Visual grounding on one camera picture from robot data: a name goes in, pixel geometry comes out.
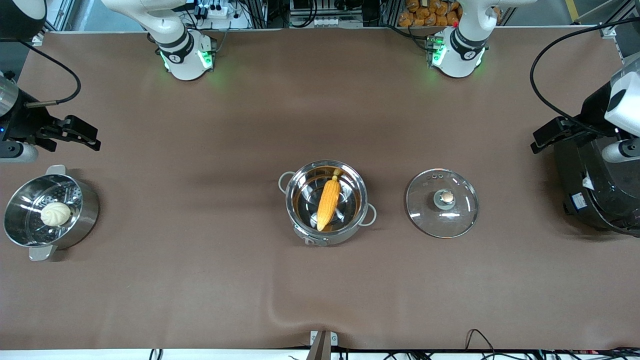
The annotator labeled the glass lid with copper knob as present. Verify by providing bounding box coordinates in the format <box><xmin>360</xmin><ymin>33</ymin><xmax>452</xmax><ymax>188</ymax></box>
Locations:
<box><xmin>405</xmin><ymin>168</ymin><xmax>480</xmax><ymax>239</ymax></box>

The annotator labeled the yellow corn cob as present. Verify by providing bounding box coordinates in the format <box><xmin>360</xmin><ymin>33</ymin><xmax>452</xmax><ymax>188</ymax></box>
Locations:
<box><xmin>316</xmin><ymin>168</ymin><xmax>345</xmax><ymax>233</ymax></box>

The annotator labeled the steel steamer pot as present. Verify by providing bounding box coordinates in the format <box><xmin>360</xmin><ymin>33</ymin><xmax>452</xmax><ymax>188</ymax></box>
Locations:
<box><xmin>3</xmin><ymin>165</ymin><xmax>101</xmax><ymax>262</ymax></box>

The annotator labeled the white steamed bun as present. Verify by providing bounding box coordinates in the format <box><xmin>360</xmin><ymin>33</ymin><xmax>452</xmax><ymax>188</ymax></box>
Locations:
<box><xmin>40</xmin><ymin>201</ymin><xmax>73</xmax><ymax>228</ymax></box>

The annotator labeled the black rice cooker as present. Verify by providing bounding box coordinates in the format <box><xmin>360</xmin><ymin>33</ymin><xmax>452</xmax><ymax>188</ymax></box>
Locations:
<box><xmin>553</xmin><ymin>135</ymin><xmax>640</xmax><ymax>237</ymax></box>

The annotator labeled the brown table mat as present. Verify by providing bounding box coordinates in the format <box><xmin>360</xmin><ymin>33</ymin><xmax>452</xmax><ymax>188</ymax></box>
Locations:
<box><xmin>0</xmin><ymin>27</ymin><xmax>640</xmax><ymax>352</ymax></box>

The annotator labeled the pile of orange toy foods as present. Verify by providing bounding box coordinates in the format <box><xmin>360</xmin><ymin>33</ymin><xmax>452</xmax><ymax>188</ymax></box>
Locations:
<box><xmin>398</xmin><ymin>0</ymin><xmax>464</xmax><ymax>28</ymax></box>

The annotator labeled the white power strip with plugs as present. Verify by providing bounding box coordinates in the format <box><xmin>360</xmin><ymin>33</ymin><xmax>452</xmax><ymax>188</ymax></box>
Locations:
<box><xmin>196</xmin><ymin>1</ymin><xmax>254</xmax><ymax>29</ymax></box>

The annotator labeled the aluminium frame profile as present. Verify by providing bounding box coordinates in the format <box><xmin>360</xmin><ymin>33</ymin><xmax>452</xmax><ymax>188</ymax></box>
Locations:
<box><xmin>32</xmin><ymin>0</ymin><xmax>77</xmax><ymax>42</ymax></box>

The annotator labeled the steel pot with grey handles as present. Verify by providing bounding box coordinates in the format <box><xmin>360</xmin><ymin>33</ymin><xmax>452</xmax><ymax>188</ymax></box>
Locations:
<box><xmin>278</xmin><ymin>159</ymin><xmax>378</xmax><ymax>247</ymax></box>

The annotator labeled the looped black cable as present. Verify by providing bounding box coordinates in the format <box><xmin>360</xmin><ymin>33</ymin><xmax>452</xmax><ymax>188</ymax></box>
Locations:
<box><xmin>464</xmin><ymin>328</ymin><xmax>497</xmax><ymax>360</ymax></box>

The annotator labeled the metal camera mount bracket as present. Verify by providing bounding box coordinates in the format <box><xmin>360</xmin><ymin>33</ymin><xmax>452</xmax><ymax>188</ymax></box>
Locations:
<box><xmin>306</xmin><ymin>330</ymin><xmax>339</xmax><ymax>360</ymax></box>

